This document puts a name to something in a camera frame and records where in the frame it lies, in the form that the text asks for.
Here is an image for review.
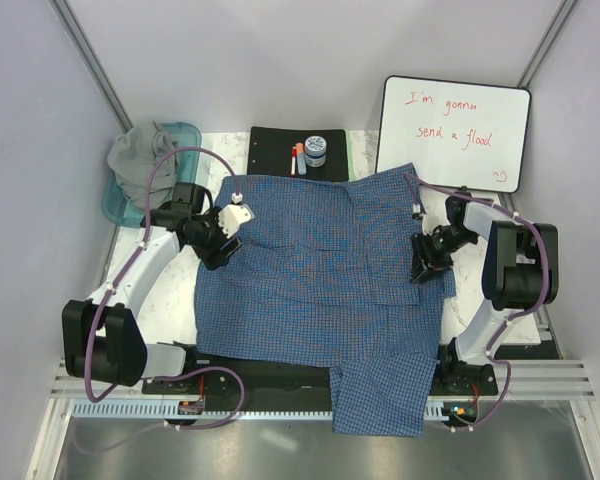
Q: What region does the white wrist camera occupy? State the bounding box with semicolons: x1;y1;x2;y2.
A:
218;203;255;238
412;213;443;236

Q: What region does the grey crumpled shirt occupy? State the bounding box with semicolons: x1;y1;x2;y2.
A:
107;121;180;210

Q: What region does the red marker pen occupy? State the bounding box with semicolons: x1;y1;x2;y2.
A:
290;146;297;178

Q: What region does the blue lidded small jar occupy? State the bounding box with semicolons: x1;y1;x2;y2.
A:
304;135;327;168

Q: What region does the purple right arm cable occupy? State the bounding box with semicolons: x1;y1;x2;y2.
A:
403;173;546;435

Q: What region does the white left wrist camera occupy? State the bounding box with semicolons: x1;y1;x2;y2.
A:
218;203;255;238

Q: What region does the aluminium extrusion frame rail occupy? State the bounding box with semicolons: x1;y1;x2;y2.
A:
49;357;596;401

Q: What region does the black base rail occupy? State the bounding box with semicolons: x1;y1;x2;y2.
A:
142;344;498;413

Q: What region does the white whiteboard black frame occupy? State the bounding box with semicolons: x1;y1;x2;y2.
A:
376;76;532;194

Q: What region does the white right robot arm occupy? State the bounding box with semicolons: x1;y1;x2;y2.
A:
411;192;559;394

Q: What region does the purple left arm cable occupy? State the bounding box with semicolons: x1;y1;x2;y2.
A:
83;147;246;455

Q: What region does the blue checkered long sleeve shirt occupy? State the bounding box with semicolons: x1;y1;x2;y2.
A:
194;165;455;437

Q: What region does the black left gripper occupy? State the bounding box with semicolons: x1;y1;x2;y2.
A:
186;206;242;271

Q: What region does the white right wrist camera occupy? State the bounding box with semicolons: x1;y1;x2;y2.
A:
412;213;443;236

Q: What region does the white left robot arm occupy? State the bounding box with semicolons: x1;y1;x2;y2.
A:
61;183;254;393

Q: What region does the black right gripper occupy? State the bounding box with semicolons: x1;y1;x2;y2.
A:
409;226;479;283

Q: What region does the white slotted cable duct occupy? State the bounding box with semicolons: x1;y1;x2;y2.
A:
72;394;486;421

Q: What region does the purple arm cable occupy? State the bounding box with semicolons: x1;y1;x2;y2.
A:
403;173;546;435
83;147;246;455

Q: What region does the teal plastic bin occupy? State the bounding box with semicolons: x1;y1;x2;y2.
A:
101;122;201;228

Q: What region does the black clipboard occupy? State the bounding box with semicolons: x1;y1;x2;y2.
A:
247;126;350;182

